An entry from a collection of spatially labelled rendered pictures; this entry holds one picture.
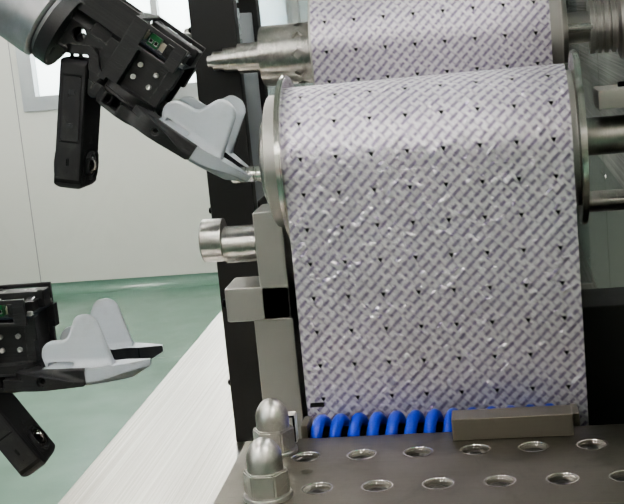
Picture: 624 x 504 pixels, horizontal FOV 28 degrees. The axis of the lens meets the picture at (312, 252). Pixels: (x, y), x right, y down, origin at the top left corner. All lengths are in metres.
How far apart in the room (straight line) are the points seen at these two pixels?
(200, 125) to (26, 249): 6.11
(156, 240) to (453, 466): 6.01
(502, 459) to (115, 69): 0.45
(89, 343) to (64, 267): 6.04
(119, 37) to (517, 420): 0.46
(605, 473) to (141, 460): 0.66
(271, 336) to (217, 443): 0.34
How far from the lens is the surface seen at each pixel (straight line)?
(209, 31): 1.38
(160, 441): 1.50
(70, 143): 1.10
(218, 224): 1.14
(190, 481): 1.36
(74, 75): 1.10
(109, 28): 1.09
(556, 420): 1.01
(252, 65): 1.34
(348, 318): 1.05
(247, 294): 1.14
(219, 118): 1.06
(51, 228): 7.09
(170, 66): 1.06
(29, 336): 1.10
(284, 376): 1.16
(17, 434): 1.13
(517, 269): 1.04
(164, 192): 6.87
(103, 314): 1.13
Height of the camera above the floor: 1.37
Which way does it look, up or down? 11 degrees down
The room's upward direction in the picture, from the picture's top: 6 degrees counter-clockwise
